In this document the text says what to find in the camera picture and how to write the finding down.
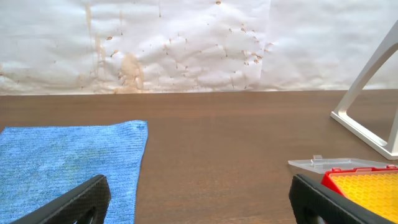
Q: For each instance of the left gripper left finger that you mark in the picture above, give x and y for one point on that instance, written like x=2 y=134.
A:
x=84 y=202

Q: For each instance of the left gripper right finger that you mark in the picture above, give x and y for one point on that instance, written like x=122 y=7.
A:
x=320 y=202

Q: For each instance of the blue cloth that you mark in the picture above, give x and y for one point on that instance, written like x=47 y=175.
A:
x=68 y=161

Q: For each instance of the red and yellow tip box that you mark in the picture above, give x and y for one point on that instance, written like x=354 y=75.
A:
x=367 y=186

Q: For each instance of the white and blue stand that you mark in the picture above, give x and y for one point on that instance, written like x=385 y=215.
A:
x=373 y=93

